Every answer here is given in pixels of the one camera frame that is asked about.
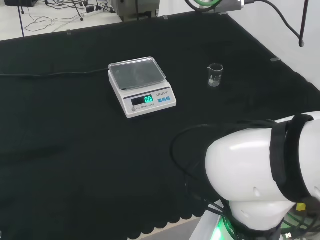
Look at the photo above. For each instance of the black table cloth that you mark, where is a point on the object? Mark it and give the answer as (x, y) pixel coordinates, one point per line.
(75, 140)

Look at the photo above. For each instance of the black box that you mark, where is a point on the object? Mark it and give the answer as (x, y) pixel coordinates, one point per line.
(21, 2)

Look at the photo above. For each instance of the white power strip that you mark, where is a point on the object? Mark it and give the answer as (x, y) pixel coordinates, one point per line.
(93, 11)

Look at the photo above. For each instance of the white electronic balance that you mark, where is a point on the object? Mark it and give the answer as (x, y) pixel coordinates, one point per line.
(141, 85)

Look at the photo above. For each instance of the black tripod leg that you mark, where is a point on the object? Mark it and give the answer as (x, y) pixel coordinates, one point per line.
(303, 22)

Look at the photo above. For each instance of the small clear glass beaker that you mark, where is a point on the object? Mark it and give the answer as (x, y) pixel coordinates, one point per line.
(214, 75)

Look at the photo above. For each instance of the grey metal equipment base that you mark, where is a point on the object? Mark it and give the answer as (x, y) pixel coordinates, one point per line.
(136, 10)

